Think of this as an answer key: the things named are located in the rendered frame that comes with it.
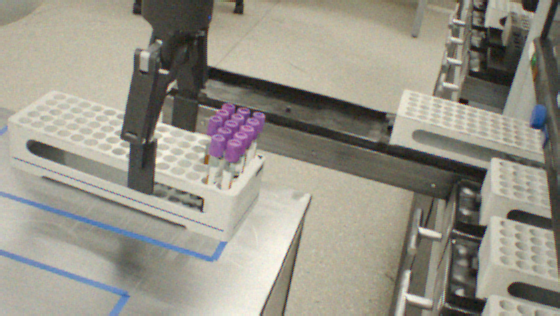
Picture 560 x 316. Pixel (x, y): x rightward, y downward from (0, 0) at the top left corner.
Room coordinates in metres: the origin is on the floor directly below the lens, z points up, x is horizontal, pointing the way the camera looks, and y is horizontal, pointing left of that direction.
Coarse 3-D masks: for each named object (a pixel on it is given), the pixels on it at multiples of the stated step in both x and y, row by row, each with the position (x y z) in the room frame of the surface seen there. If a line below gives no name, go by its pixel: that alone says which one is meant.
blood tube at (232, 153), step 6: (228, 144) 0.65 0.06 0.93; (234, 144) 0.66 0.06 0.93; (240, 144) 0.66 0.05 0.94; (228, 150) 0.65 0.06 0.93; (234, 150) 0.65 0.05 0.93; (228, 156) 0.65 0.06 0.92; (234, 156) 0.65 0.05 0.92; (228, 162) 0.65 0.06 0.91; (234, 162) 0.65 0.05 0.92; (228, 168) 0.65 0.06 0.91; (234, 168) 0.65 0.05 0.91; (222, 174) 0.66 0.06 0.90; (228, 174) 0.65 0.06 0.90; (222, 180) 0.65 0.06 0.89; (228, 180) 0.65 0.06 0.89; (222, 186) 0.65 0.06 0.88; (228, 186) 0.65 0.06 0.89
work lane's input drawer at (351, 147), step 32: (224, 96) 1.03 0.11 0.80; (256, 96) 1.05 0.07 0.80; (288, 96) 1.07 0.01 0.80; (320, 96) 1.07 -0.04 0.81; (288, 128) 0.96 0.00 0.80; (320, 128) 0.96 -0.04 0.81; (352, 128) 1.00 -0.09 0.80; (384, 128) 1.00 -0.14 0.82; (320, 160) 0.95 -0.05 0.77; (352, 160) 0.94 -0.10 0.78; (384, 160) 0.93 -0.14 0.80; (416, 160) 0.94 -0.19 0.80; (448, 160) 0.93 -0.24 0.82; (448, 192) 0.92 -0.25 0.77
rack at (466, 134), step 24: (408, 96) 1.02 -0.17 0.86; (432, 96) 1.04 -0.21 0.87; (408, 120) 0.95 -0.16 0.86; (432, 120) 0.96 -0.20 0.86; (456, 120) 0.97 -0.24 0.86; (480, 120) 0.99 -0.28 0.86; (504, 120) 1.02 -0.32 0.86; (408, 144) 0.95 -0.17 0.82; (432, 144) 0.99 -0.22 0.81; (456, 144) 1.01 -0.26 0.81; (480, 144) 0.93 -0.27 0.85; (504, 144) 0.92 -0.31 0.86; (528, 144) 0.94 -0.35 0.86
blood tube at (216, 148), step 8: (216, 136) 0.67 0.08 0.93; (216, 144) 0.66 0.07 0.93; (224, 144) 0.66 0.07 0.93; (216, 152) 0.65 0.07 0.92; (216, 160) 0.66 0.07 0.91; (208, 168) 0.66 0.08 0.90; (216, 168) 0.66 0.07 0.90; (208, 176) 0.66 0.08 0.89; (216, 176) 0.66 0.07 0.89; (208, 184) 0.65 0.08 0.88; (200, 208) 0.66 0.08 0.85; (208, 208) 0.65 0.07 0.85
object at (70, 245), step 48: (0, 144) 0.75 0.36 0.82; (0, 192) 0.65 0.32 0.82; (48, 192) 0.67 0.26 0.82; (288, 192) 0.76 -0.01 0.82; (0, 240) 0.57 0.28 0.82; (48, 240) 0.58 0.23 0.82; (96, 240) 0.60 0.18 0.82; (144, 240) 0.61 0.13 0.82; (192, 240) 0.63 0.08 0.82; (240, 240) 0.65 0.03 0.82; (288, 240) 0.66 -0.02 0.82; (0, 288) 0.50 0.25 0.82; (48, 288) 0.51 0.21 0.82; (96, 288) 0.52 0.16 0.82; (144, 288) 0.54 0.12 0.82; (192, 288) 0.55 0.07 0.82; (240, 288) 0.57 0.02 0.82; (288, 288) 0.75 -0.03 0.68
